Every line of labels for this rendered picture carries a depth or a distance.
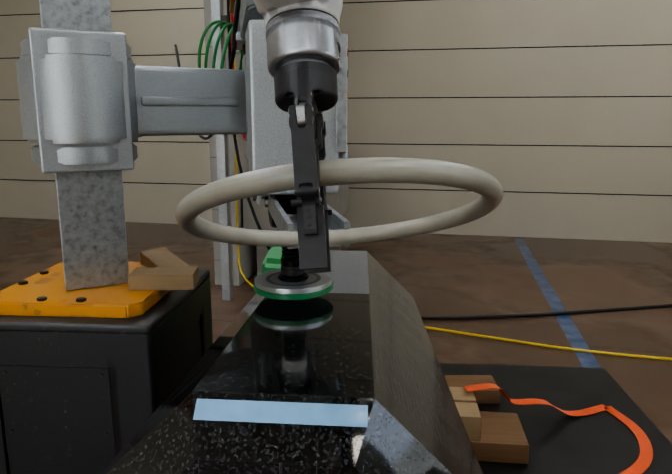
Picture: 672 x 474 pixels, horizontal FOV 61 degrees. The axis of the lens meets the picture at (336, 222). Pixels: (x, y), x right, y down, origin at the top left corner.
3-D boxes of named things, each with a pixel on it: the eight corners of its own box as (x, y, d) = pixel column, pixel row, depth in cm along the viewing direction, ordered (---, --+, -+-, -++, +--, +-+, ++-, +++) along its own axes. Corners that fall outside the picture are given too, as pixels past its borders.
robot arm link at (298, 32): (342, 45, 74) (345, 88, 73) (273, 52, 74) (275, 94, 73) (336, 5, 65) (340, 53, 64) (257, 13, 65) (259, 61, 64)
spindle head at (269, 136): (247, 188, 177) (242, 37, 168) (317, 187, 181) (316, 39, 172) (252, 207, 142) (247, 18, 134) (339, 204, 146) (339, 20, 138)
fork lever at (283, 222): (252, 202, 175) (251, 185, 174) (314, 200, 179) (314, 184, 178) (268, 250, 108) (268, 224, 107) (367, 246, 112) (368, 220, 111)
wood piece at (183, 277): (128, 291, 178) (127, 275, 177) (137, 281, 187) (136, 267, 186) (194, 289, 180) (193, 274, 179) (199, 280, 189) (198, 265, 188)
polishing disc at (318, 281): (244, 277, 163) (244, 273, 162) (313, 268, 172) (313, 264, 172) (269, 298, 144) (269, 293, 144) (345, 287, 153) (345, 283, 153)
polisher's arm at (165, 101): (27, 145, 158) (18, 51, 154) (20, 140, 187) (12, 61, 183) (271, 139, 196) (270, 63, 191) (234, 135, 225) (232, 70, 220)
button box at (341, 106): (330, 150, 150) (330, 37, 145) (340, 150, 150) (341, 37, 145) (336, 152, 142) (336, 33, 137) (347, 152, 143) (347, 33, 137)
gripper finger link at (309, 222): (316, 190, 63) (312, 183, 60) (318, 234, 62) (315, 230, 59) (302, 191, 63) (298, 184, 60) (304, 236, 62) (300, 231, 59)
